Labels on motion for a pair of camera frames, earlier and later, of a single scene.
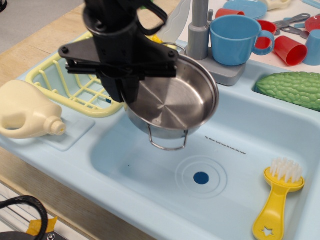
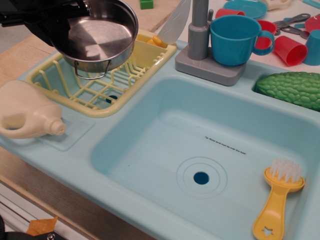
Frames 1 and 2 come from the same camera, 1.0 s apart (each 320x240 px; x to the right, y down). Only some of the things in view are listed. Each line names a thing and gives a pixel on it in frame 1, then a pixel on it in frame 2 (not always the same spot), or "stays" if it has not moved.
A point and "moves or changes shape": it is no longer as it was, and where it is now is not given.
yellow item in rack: (155, 38) stays
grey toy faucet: (199, 48) stays
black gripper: (121, 59) to (54, 11)
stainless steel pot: (166, 109) moves or changes shape
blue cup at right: (313, 45) stays
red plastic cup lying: (291, 54) stays
